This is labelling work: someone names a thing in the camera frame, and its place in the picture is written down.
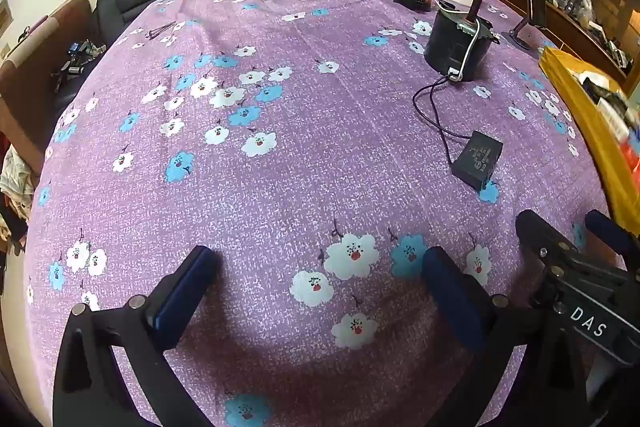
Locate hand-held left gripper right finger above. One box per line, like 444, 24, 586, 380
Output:
421, 247, 545, 427

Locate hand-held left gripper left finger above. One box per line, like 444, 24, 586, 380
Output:
52, 246, 222, 427

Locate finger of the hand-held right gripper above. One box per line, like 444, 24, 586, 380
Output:
585, 209, 628, 258
516, 209, 581, 258

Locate yellow plastic bag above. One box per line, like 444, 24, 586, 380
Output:
539, 47, 640, 238

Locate black capacitor box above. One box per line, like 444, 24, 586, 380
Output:
451, 131, 504, 192

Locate purple floral tablecloth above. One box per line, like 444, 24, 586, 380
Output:
25, 0, 631, 427

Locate pile of clothes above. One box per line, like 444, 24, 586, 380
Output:
0, 142, 36, 258

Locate black electric motor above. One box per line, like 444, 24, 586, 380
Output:
424, 0, 501, 82

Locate pile of small tools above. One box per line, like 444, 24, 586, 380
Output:
52, 39, 106, 92

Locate black metal tweezers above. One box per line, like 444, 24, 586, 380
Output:
145, 22, 177, 40

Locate brown armchair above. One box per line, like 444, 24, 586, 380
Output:
0, 0, 101, 172

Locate thin black wire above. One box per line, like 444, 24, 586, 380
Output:
412, 74, 476, 168

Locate white wire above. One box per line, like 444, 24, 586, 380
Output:
439, 2, 493, 82

